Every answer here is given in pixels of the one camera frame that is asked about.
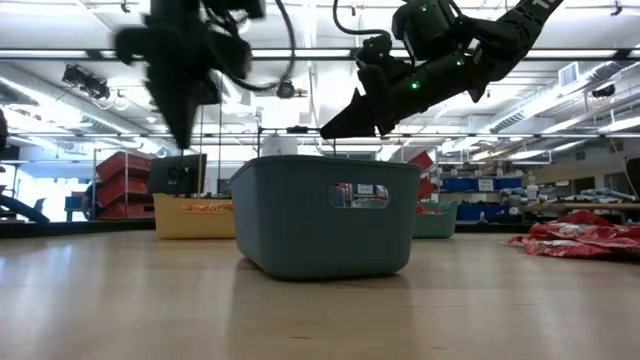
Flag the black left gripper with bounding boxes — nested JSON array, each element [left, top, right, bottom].
[[114, 13, 254, 151]]

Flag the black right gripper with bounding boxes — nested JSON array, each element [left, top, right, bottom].
[[318, 33, 482, 142]]

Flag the yellow plastic bin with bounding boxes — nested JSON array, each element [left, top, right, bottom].
[[152, 193, 237, 240]]

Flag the teal plastic bin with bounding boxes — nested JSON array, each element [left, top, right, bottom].
[[412, 200, 459, 240]]

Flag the grey-blue plastic bin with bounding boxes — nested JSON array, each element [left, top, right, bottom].
[[229, 154, 425, 281]]

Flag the red Skittles bag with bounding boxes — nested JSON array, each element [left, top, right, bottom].
[[592, 234, 640, 257], [555, 210, 617, 227], [507, 234, 615, 260], [528, 221, 640, 242]]

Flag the tilted red bin rack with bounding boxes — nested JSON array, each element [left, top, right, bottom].
[[407, 150, 437, 202]]

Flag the black monitor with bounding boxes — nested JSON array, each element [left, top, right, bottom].
[[147, 153, 208, 197]]

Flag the white cylindrical tank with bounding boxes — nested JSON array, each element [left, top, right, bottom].
[[260, 137, 300, 158]]

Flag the blue bins with white label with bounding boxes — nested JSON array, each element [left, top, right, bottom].
[[439, 176, 524, 193]]

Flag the blue storage bins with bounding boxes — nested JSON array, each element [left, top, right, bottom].
[[455, 203, 512, 223]]

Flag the dark blue cabinet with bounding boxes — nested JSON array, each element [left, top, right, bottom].
[[63, 195, 87, 223]]

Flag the white blue power tool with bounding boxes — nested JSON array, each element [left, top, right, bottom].
[[499, 187, 527, 204], [579, 187, 637, 203]]

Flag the white plastic bottle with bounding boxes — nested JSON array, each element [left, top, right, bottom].
[[525, 174, 541, 206]]

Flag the white ceiling vent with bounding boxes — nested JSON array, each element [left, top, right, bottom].
[[558, 61, 581, 88]]

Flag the black slanted machine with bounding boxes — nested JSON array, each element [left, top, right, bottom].
[[0, 191, 51, 224]]

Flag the wooden workbench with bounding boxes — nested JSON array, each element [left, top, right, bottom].
[[519, 201, 640, 224]]

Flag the overhead frame beam with lights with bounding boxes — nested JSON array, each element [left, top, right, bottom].
[[0, 47, 640, 63], [0, 130, 640, 140]]

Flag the black overhead camera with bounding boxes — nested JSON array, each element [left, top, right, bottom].
[[275, 78, 298, 100]]

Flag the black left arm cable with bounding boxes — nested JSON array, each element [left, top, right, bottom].
[[219, 0, 299, 95]]

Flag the black frame-mounted device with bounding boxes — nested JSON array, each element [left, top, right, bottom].
[[61, 64, 112, 102]]

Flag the silver ceiling duct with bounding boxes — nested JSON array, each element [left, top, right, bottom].
[[487, 59, 640, 135]]

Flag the black aluminium table frame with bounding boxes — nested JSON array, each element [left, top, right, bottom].
[[0, 219, 640, 239]]

